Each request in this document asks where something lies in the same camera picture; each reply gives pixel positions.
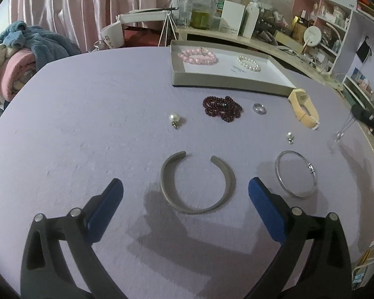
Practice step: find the white carton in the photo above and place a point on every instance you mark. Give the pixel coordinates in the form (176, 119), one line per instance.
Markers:
(232, 18)

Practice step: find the green glass jar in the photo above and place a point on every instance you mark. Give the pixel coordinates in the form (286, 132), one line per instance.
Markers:
(201, 18)

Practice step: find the white pump bottle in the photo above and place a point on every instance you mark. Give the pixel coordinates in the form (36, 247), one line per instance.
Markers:
(251, 18)

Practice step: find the small pearl earring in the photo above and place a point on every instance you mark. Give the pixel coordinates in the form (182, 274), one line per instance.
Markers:
(289, 135)

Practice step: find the black comb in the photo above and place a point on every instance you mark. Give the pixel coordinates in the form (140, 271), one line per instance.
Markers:
(152, 10)

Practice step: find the grey shallow box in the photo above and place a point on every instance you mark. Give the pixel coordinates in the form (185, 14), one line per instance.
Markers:
(224, 81)

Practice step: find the grey cuff bangle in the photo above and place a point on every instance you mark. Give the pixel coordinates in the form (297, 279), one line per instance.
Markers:
(166, 190)

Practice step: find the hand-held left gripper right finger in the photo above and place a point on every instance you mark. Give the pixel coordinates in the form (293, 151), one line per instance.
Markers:
(265, 205)

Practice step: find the white storage tray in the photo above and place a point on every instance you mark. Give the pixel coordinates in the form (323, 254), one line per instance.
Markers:
(143, 17)

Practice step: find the thin silver bangle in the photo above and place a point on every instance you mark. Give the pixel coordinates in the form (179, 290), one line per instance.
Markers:
(311, 168)

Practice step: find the red cabinet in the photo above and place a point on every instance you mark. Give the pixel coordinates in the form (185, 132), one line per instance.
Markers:
(143, 37)

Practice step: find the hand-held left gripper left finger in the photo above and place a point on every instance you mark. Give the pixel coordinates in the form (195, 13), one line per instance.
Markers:
(107, 204)

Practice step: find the round white mirror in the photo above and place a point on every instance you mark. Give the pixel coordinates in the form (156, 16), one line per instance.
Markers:
(313, 35)

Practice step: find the large pearl earring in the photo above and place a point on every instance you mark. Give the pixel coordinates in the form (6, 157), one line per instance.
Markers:
(174, 118)

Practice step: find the pink folded blanket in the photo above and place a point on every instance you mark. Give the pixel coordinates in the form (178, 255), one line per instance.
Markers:
(18, 68)

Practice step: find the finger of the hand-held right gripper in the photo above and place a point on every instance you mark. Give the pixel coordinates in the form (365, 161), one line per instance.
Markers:
(366, 115)

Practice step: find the black pouch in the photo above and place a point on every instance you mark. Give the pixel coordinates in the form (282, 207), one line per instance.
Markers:
(363, 49)

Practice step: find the pink curtain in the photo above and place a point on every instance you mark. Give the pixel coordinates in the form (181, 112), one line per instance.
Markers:
(81, 6)

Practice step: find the beige curved desk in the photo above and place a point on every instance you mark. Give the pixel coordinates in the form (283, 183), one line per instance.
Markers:
(224, 35)

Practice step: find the blue fleece garment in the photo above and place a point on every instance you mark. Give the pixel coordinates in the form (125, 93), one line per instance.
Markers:
(46, 42)

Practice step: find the white printed bucket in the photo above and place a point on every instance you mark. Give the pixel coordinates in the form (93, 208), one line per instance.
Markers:
(112, 37)

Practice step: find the pink shelf unit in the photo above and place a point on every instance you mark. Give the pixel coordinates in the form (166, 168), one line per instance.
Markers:
(336, 12)

